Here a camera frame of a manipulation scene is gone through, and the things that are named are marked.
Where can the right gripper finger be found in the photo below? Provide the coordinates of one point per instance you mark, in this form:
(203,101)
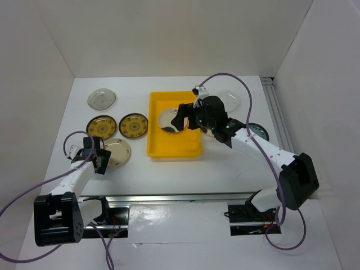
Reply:
(185,110)
(192,124)

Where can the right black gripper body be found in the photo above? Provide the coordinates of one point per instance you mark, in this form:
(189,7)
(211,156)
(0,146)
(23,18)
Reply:
(199,115)

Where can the cream plate black flower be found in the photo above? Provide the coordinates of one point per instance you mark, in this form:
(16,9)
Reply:
(206,132)
(165,118)

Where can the cream plate with calligraphy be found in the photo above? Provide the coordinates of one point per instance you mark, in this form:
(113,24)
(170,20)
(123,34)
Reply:
(120,151)

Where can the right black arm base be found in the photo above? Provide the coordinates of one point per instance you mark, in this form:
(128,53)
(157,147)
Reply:
(242,223)

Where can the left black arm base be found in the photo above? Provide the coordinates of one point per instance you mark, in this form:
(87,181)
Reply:
(114,224)

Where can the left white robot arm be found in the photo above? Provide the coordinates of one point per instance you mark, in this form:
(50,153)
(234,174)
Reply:
(59,218)

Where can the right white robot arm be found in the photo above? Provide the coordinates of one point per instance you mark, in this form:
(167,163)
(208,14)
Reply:
(295,174)

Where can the yellow plastic bin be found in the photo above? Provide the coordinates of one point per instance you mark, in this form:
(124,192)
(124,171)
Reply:
(166,145)

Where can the clear glass plate right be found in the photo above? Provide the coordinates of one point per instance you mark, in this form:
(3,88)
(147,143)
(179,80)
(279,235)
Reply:
(230,100)

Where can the clear glass plate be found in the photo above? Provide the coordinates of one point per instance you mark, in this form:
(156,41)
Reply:
(230,100)
(101,99)

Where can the yellow brown patterned plate left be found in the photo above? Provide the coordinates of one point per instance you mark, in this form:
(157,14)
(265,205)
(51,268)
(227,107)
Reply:
(103,126)

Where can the yellow brown patterned plate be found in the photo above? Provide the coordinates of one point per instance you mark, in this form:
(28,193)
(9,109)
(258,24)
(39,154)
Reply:
(103,126)
(133,126)

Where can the yellow brown patterned plate right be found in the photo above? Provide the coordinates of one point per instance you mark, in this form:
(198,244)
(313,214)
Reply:
(133,126)

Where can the teal green plate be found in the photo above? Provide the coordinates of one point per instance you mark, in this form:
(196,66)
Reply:
(259,130)

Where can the clear glass plate left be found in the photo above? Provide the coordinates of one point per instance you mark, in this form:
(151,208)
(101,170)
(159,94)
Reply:
(101,99)

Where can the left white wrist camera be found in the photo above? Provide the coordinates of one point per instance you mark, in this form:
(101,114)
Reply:
(73,151)

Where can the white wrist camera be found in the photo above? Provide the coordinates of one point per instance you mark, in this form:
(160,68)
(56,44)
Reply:
(200,92)
(73,151)

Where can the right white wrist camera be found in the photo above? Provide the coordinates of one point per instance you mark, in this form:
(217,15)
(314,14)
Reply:
(200,92)

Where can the right side aluminium rail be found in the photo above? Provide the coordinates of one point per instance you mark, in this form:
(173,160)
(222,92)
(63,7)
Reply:
(281,130)

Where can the aluminium rail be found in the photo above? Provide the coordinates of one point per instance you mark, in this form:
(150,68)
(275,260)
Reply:
(281,130)
(228,197)

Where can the front aluminium rail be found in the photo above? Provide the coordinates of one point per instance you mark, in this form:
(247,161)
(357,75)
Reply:
(228,197)

